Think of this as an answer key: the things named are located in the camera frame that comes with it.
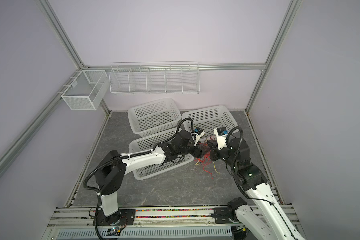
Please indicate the white vented cable duct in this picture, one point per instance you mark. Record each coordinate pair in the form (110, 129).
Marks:
(148, 233)

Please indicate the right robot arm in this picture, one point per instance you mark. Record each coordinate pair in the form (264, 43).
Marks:
(258, 210)

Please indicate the white basket back right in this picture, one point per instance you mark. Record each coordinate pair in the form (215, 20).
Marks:
(211, 118)

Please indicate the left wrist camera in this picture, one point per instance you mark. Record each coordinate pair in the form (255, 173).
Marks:
(199, 133)

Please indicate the white basket back left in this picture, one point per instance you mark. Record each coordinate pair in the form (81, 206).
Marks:
(154, 117)

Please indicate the white basket front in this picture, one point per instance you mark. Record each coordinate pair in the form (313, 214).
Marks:
(146, 143)

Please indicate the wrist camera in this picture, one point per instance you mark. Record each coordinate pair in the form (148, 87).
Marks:
(221, 135)
(199, 133)

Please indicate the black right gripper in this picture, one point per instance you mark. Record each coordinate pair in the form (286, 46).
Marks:
(214, 142)

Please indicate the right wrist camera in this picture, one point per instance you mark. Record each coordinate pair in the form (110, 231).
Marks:
(221, 135)

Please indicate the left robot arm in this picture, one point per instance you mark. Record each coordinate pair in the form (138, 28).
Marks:
(107, 177)

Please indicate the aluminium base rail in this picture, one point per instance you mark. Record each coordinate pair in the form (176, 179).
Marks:
(176, 217)

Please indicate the green circuit board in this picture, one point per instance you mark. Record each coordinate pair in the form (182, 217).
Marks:
(113, 232)

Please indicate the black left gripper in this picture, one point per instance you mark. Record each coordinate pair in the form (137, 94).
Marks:
(199, 151)

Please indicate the white basket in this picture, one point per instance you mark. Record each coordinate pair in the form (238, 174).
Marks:
(146, 143)
(211, 118)
(154, 117)

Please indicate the white mesh wall box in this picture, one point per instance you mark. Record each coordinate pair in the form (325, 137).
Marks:
(87, 90)

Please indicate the wire mesh wall shelf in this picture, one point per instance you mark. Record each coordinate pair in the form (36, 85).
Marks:
(154, 77)

